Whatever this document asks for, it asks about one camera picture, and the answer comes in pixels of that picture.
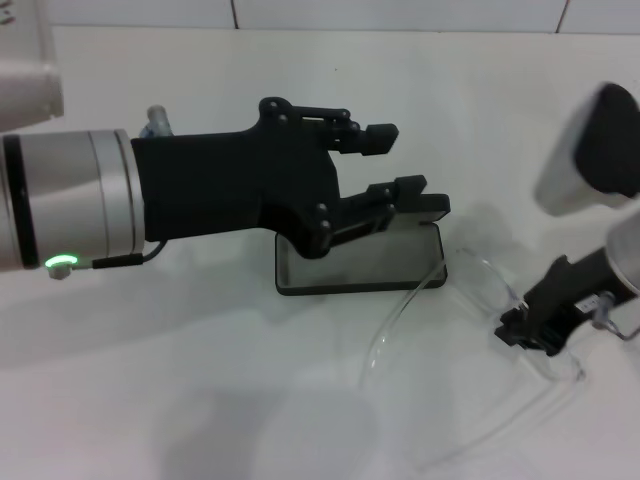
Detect clear transparent glasses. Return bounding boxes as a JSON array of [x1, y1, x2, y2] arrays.
[[358, 248, 588, 476]]

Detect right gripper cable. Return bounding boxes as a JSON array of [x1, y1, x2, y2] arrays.
[[598, 317, 640, 342]]

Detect left silver connector plug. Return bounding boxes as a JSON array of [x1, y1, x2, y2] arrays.
[[143, 103, 175, 138]]

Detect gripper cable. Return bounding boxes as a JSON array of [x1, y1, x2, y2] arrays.
[[91, 238, 170, 270], [598, 317, 640, 342]]

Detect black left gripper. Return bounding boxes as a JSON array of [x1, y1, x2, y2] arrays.
[[130, 96, 430, 262]]

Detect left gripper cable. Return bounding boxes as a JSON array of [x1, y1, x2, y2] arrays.
[[91, 238, 170, 270]]

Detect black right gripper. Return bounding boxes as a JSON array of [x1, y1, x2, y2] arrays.
[[492, 248, 622, 358]]

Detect right silver connector plug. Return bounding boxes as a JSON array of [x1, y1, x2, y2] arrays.
[[591, 293, 615, 327]]

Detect black glasses case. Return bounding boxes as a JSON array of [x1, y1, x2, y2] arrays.
[[274, 191, 451, 299]]

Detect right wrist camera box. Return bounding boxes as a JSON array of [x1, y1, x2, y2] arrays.
[[532, 80, 640, 218]]

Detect silver connector plug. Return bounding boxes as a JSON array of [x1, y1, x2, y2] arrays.
[[591, 293, 615, 327], [143, 103, 175, 138]]

